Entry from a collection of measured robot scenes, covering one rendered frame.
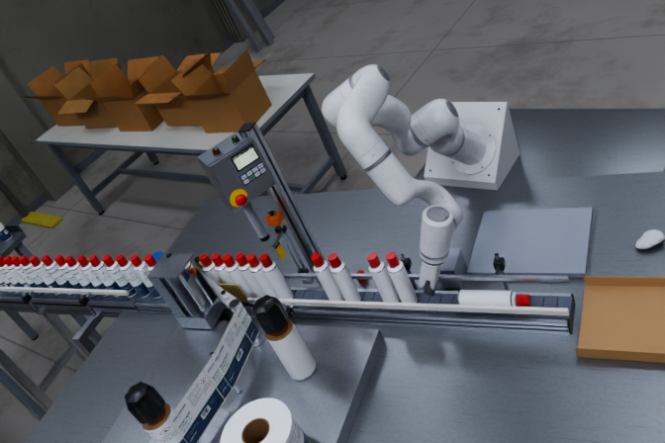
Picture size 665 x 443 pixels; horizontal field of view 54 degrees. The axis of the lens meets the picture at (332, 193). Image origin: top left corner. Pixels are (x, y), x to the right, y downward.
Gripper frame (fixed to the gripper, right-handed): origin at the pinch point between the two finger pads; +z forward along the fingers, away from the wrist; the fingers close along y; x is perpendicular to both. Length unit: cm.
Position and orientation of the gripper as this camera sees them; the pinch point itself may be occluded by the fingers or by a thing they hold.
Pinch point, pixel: (429, 289)
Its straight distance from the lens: 199.9
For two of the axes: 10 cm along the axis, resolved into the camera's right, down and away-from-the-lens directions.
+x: 9.4, 2.1, -2.8
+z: 0.3, 7.4, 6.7
